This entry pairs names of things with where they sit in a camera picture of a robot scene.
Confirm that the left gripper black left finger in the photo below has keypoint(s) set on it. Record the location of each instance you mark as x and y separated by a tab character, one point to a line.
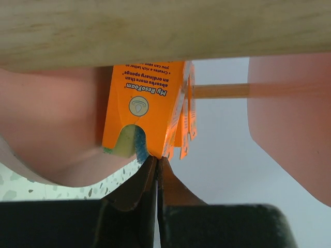
123	218

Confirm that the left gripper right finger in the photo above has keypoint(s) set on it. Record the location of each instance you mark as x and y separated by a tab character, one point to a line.
187	221

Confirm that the orange sponge box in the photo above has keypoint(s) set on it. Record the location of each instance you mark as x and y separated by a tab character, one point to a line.
191	104
144	106
182	131

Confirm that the pink three-tier shelf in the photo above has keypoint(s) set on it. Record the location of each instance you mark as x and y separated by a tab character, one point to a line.
57	59

